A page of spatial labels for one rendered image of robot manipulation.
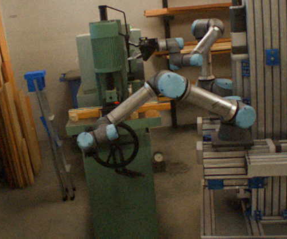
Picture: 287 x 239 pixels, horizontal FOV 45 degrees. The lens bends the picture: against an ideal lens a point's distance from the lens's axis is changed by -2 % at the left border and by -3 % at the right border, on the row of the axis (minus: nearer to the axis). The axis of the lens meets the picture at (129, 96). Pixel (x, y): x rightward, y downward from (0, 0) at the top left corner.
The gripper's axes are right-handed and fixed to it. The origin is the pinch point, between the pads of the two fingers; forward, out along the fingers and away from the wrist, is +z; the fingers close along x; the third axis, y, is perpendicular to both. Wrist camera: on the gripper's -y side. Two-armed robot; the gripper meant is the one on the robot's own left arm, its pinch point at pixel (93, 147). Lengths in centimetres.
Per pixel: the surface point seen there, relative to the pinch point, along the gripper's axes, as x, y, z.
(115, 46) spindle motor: 18, -62, 4
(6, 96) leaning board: -92, -75, 111
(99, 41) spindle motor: 8, -65, 0
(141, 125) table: 28.5, -14.1, 19.1
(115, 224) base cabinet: 5, 45, 53
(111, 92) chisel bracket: 12.0, -37.6, 18.8
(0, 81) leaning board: -108, -101, 134
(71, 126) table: -14.7, -17.8, 17.3
